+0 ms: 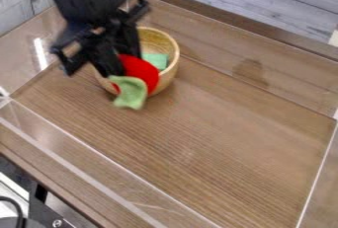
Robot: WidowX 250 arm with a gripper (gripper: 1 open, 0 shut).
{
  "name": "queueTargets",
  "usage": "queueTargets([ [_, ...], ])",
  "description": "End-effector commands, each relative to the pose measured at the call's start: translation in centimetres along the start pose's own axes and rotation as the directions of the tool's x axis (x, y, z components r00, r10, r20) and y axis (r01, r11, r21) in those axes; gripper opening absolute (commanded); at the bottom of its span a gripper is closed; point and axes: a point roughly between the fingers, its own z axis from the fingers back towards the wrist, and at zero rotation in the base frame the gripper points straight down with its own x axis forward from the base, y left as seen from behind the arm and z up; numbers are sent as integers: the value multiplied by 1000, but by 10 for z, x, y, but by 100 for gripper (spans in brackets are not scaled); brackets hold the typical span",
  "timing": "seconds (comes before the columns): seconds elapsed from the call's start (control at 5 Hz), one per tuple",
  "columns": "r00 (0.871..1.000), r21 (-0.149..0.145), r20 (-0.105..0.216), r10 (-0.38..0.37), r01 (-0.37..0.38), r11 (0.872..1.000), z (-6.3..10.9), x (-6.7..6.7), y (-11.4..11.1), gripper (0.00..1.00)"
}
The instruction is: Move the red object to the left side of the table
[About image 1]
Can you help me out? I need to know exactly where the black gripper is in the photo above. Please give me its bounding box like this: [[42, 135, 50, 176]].
[[50, 0, 149, 78]]

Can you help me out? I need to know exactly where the red plush strawberry toy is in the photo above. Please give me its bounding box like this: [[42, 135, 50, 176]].
[[106, 53, 161, 111]]

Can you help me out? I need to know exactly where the wooden bowl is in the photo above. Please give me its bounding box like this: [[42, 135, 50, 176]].
[[92, 27, 178, 98]]

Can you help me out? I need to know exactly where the green rectangular block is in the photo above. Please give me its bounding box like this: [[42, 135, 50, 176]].
[[142, 53, 169, 71]]

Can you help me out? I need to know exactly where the black cable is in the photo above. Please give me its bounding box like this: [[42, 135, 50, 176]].
[[0, 195, 25, 228]]

